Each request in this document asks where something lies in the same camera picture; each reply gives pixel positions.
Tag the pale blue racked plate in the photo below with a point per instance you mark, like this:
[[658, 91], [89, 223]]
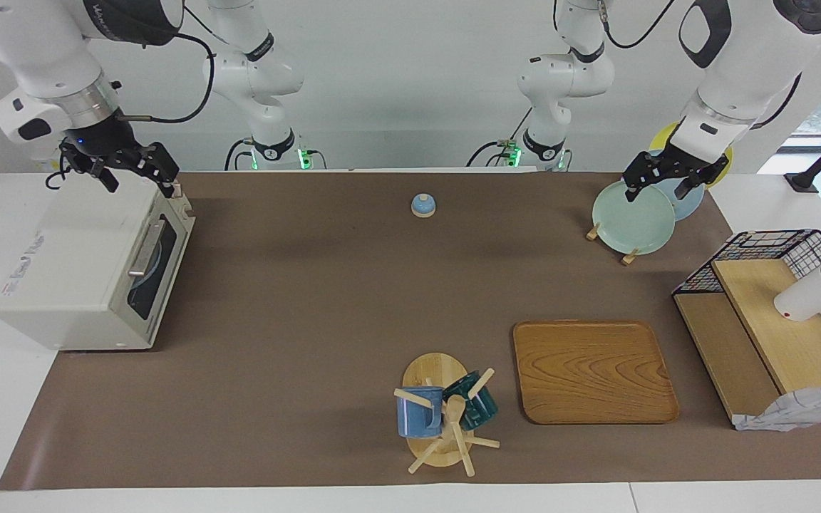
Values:
[[688, 206]]

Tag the wooden stepped shelf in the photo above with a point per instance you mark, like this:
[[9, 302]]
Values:
[[788, 335]]

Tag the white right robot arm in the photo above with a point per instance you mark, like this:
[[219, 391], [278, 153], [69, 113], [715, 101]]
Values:
[[40, 64]]

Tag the brown table mat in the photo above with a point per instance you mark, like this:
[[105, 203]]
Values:
[[296, 320]]

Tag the rectangular wooden tray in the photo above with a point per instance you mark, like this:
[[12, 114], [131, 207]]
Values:
[[596, 374]]

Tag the beige toaster oven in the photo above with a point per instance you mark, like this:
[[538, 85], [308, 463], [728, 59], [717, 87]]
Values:
[[68, 263]]

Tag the wooden plate rack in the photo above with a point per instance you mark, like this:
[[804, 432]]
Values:
[[630, 258]]

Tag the white cup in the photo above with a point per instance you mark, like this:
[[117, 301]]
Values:
[[806, 299]]

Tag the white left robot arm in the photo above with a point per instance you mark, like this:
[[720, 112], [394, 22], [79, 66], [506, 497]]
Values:
[[745, 64]]

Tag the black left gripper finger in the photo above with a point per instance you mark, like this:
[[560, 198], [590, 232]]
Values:
[[632, 191], [685, 190]]

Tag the blue ceramic mug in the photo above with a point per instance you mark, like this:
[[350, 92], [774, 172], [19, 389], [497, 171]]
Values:
[[417, 420]]

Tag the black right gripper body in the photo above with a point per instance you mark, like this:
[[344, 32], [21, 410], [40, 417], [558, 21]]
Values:
[[122, 153]]

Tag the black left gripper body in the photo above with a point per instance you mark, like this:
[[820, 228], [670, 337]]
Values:
[[674, 167]]

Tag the yellow racked plate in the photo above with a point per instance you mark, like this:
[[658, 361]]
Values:
[[662, 135]]

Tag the toaster oven glass door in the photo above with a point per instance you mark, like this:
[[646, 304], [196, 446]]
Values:
[[177, 267]]

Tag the dark green ceramic mug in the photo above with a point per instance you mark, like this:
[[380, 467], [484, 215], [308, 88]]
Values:
[[478, 410]]

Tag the pale green racked plate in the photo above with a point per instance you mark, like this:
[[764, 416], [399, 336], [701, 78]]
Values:
[[631, 221]]

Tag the small blue lid wooden knob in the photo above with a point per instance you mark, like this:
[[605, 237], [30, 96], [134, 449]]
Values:
[[423, 206]]

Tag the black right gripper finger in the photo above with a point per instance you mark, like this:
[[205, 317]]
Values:
[[169, 189], [109, 180]]

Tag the grey checkered cloth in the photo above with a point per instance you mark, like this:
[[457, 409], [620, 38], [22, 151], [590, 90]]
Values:
[[795, 412]]

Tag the wooden mug tree stand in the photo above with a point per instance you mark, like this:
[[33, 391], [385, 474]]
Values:
[[428, 374]]

